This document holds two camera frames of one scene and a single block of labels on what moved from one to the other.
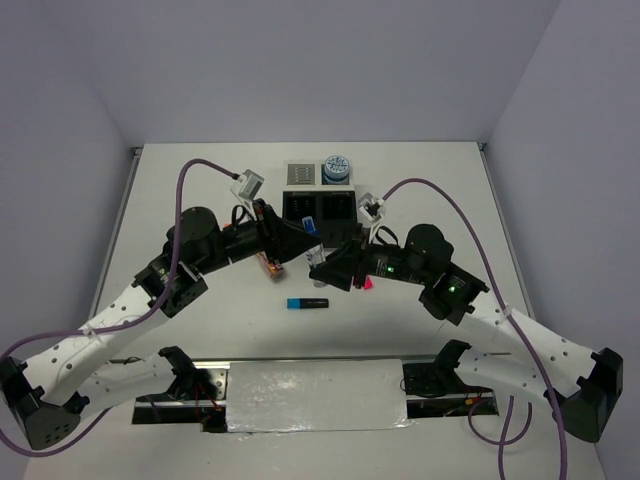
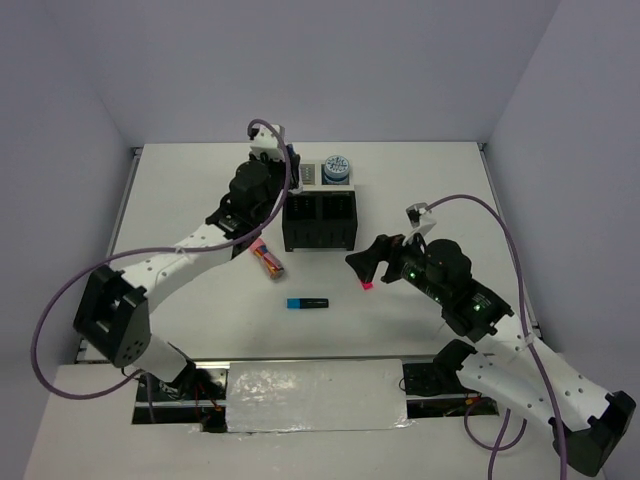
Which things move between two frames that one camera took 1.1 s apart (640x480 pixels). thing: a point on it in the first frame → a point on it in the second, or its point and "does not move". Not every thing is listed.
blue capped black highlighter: [307, 303] does not move
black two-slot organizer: [334, 213] does not move
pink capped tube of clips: [273, 267] does not move
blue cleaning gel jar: [336, 170] does not move
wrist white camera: [371, 207] → [421, 220]
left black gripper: [279, 239] → [275, 163]
